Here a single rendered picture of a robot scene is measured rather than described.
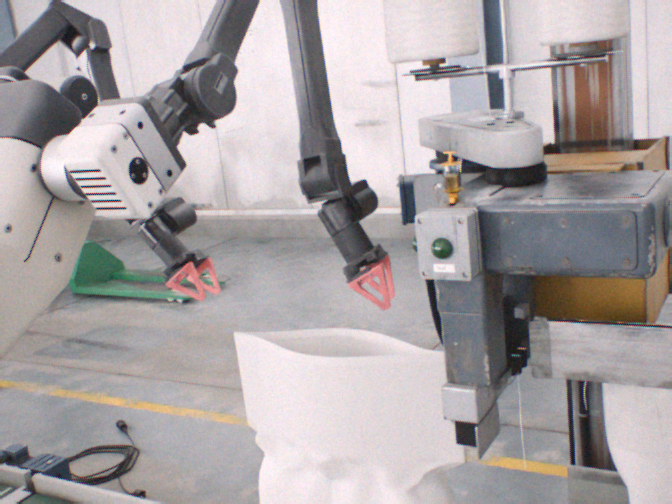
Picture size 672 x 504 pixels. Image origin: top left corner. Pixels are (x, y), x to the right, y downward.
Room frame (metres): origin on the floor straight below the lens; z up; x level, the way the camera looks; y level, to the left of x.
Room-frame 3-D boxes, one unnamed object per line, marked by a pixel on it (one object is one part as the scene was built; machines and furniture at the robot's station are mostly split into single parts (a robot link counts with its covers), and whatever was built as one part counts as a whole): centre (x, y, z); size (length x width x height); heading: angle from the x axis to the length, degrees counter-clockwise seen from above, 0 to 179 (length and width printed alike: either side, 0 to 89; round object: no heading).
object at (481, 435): (1.09, -0.18, 0.98); 0.09 x 0.05 x 0.05; 149
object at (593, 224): (1.10, -0.33, 1.21); 0.30 x 0.25 x 0.30; 59
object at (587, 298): (1.41, -0.47, 1.18); 0.34 x 0.25 x 0.31; 149
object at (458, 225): (1.04, -0.15, 1.29); 0.08 x 0.05 x 0.09; 59
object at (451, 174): (1.10, -0.18, 1.37); 0.03 x 0.02 x 0.03; 59
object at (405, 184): (1.57, -0.18, 1.25); 0.10 x 0.08 x 0.12; 174
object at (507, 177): (1.17, -0.28, 1.35); 0.09 x 0.09 x 0.03
